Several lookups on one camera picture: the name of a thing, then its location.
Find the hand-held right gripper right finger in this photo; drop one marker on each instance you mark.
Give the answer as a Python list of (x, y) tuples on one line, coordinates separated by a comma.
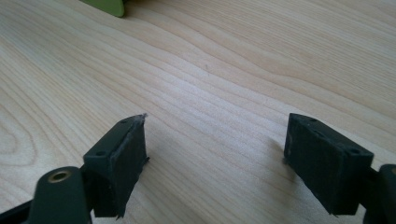
[(323, 168)]

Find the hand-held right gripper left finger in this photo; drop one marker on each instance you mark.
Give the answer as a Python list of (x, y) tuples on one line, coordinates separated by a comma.
[(116, 169)]

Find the green flat plastic object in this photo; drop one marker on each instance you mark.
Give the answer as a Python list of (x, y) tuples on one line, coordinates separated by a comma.
[(107, 5)]

